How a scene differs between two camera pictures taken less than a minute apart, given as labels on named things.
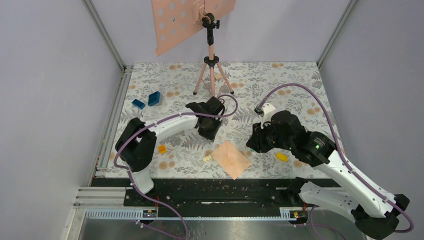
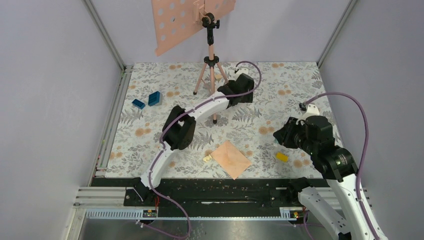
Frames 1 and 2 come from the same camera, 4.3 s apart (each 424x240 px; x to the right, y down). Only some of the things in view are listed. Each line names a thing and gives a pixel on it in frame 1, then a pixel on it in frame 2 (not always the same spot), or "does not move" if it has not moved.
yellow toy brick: (282, 157) does not move
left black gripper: (210, 135) to (246, 98)
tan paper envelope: (231, 159) does not move
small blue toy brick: (139, 104) does not move
